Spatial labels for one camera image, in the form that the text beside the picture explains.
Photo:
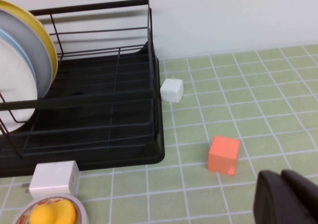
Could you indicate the cream white plate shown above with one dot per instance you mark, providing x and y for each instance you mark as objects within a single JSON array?
[{"x": 15, "y": 85}]

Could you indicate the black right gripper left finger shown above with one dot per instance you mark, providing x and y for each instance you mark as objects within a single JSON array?
[{"x": 273, "y": 199}]

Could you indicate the orange cube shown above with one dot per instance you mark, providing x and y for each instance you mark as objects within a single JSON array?
[{"x": 223, "y": 154}]

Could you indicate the grey plate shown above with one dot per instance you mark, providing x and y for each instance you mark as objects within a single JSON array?
[{"x": 32, "y": 50}]

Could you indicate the small white cube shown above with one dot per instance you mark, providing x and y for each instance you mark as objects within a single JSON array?
[{"x": 171, "y": 91}]

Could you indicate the yellow rubber duck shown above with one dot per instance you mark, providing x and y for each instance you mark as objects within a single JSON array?
[{"x": 49, "y": 214}]

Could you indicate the white power adapter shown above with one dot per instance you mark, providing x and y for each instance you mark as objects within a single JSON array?
[{"x": 52, "y": 179}]

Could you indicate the light blue plate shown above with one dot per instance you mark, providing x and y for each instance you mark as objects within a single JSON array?
[{"x": 12, "y": 43}]

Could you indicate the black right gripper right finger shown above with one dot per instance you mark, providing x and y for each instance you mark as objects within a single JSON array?
[{"x": 308, "y": 191}]

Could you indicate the yellow plate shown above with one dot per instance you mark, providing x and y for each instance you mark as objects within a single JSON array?
[{"x": 37, "y": 26}]

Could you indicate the black plastic drip tray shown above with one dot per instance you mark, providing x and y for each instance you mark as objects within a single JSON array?
[{"x": 124, "y": 163}]

